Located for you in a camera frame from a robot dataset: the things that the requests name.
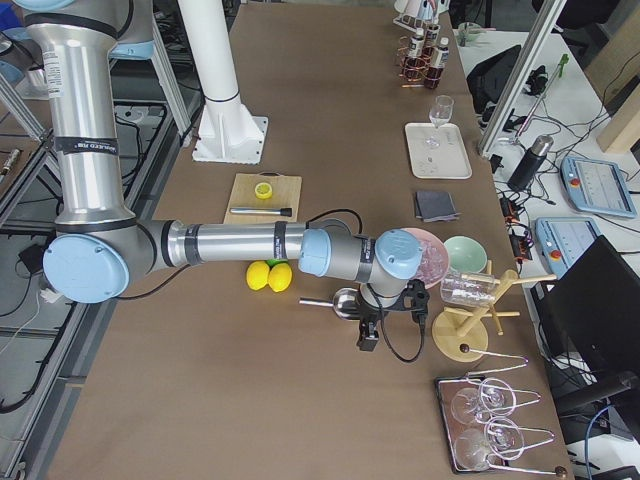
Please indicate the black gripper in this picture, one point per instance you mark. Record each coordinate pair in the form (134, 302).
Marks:
(370, 314)

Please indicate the copper wire bottle basket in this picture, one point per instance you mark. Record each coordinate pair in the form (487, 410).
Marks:
(421, 21)

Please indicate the tea bottle white cap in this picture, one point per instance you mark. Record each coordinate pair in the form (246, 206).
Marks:
(413, 63)
(437, 64)
(430, 41)

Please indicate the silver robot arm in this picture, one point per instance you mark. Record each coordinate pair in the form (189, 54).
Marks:
(101, 247)

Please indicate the steel ice scoop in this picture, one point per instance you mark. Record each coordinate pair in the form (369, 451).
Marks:
(343, 303)

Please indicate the pink bowl with ice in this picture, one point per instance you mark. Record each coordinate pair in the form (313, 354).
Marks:
(434, 264)

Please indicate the wooden cup rack stand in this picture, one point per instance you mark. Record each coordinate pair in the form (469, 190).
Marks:
(458, 331)

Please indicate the yellow lemon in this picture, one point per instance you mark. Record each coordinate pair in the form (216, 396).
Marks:
(280, 277)
(257, 275)

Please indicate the clear glass on rack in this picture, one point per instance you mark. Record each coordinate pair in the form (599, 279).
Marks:
(468, 289)

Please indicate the green bowl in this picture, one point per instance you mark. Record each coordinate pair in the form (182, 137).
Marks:
(465, 254)

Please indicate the grey folded cloth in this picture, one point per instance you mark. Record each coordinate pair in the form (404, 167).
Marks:
(433, 206)

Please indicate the mirror tray glass holder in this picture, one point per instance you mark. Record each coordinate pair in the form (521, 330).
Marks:
(477, 411)

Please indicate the steel muddler black tip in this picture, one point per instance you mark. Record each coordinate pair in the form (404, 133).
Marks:
(285, 211)

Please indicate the hanging wine glass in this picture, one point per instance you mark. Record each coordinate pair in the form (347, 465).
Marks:
(505, 438)
(471, 450)
(495, 396)

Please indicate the bamboo cutting board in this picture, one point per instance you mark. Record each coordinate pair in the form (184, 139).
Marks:
(286, 193)

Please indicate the half lemon slice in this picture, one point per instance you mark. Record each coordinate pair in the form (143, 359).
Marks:
(263, 190)

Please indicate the cream rabbit serving tray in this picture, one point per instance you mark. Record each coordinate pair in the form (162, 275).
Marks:
(437, 153)

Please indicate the blue teach pendant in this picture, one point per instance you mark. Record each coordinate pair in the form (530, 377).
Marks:
(562, 240)
(597, 186)

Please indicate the black thermos bottle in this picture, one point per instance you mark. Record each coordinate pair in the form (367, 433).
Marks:
(529, 164)

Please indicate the clear wine glass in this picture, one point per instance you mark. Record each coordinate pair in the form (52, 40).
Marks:
(439, 114)

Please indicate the black monitor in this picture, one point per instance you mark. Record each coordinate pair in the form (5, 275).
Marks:
(593, 310)

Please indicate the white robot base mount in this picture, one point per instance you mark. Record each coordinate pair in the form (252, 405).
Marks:
(228, 132)

